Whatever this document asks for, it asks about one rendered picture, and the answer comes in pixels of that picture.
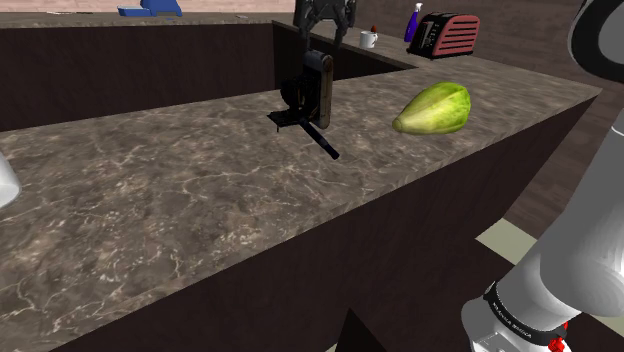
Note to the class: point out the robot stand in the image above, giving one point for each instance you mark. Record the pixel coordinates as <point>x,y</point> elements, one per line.
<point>604,339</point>

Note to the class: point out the green oval fruit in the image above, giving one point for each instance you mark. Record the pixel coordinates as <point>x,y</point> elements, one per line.
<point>435,110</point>

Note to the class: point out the black folding camera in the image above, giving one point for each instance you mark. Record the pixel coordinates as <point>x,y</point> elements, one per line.
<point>314,92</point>

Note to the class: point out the white rounded object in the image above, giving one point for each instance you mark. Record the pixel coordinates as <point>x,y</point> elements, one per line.
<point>7,183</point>

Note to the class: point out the blue spray bottle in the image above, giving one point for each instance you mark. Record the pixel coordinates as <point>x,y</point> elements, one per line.
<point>412,25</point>

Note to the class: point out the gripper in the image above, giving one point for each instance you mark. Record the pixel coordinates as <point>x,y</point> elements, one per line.
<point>325,5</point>

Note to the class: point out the blue blocky object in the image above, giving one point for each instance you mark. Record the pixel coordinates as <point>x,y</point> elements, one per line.
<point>155,8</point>

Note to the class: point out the white mug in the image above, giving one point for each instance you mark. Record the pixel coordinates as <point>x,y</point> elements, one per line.
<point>367,40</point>

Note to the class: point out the red and black toaster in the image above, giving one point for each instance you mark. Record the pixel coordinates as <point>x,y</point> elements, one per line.
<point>446,36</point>

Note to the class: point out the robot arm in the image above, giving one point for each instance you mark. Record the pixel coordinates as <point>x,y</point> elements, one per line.
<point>582,248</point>

